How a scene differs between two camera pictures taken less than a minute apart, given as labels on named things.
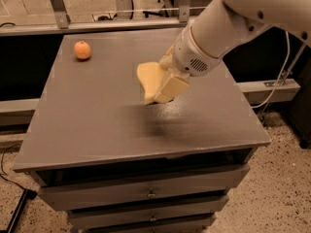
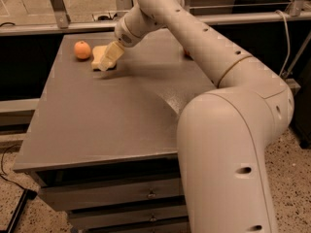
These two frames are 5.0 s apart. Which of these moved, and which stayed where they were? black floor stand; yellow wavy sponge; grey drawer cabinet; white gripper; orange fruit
Moved: white gripper; yellow wavy sponge
Stayed: black floor stand; grey drawer cabinet; orange fruit
